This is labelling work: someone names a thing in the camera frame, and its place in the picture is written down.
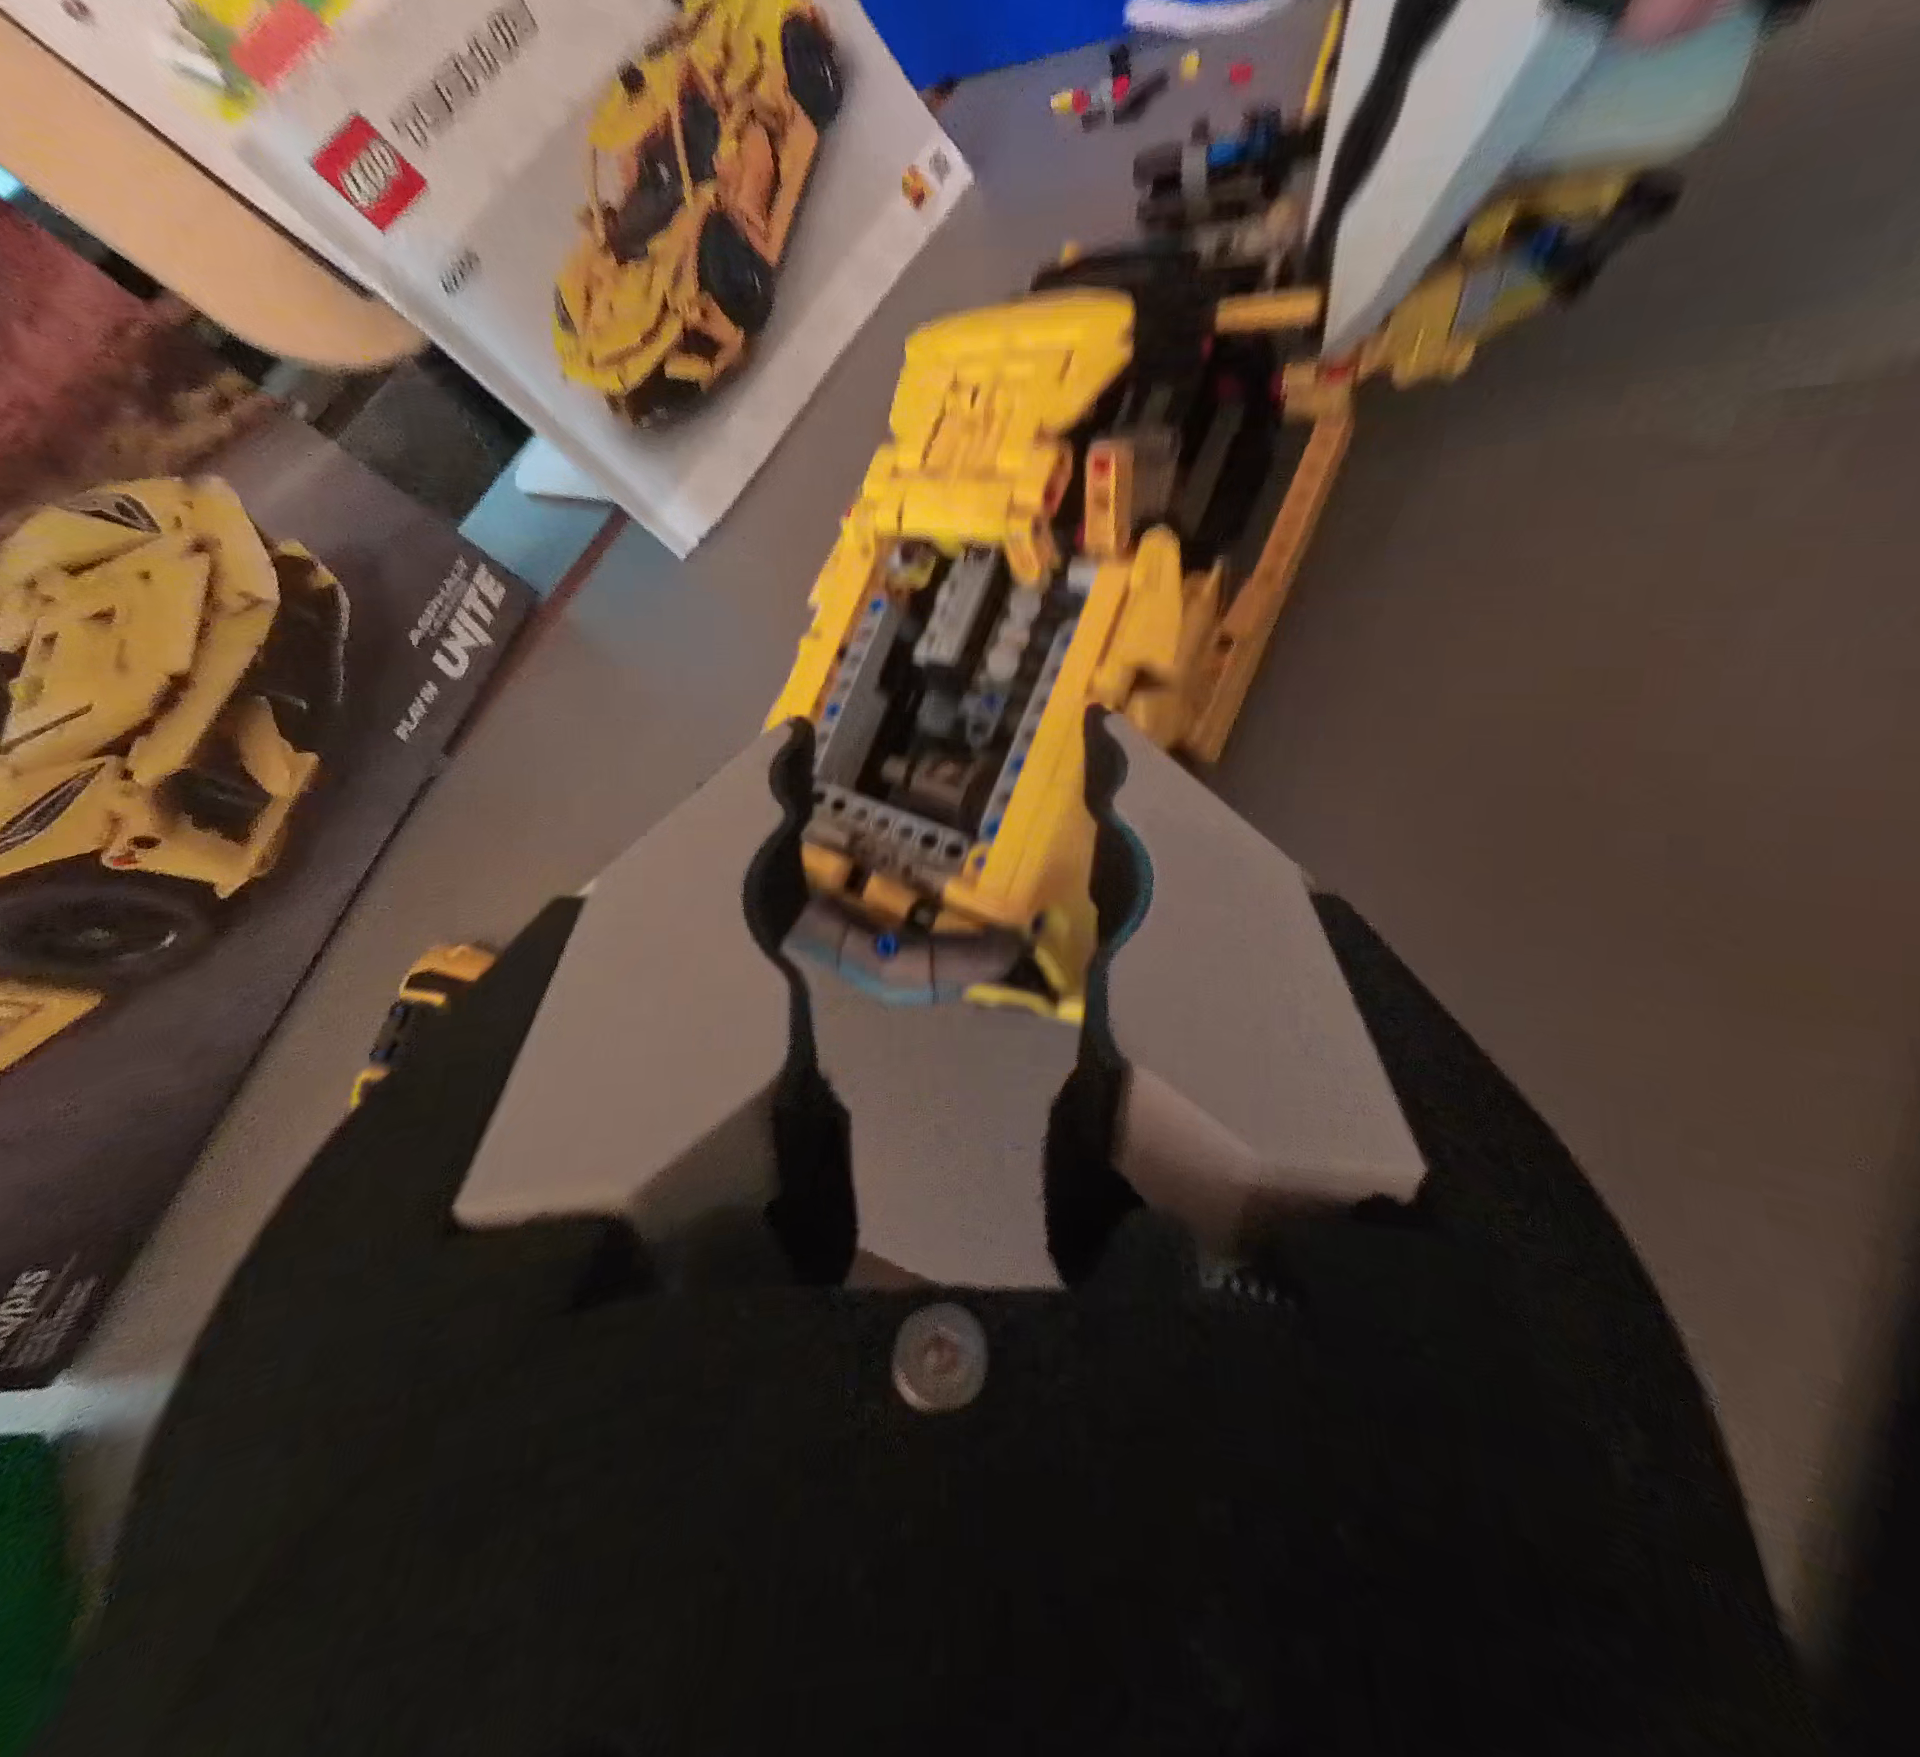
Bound grey desk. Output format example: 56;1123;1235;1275
90;0;1920;1640

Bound scattered small brick pieces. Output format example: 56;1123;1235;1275
1051;49;1262;130

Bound grey black brick chassis module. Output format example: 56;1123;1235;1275
1132;104;1313;290

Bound white instruction booklet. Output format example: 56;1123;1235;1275
239;0;977;559

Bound black toy car box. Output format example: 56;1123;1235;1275
0;204;542;1393

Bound green plastic bin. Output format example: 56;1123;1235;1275
0;1434;77;1757

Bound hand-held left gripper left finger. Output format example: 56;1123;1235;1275
450;722;820;1254

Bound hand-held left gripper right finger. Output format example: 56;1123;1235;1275
1076;708;1427;1213

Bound yellow brick hood panel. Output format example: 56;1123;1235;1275
347;943;500;1114

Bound yellow toy brick car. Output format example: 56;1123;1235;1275
766;168;1682;1024

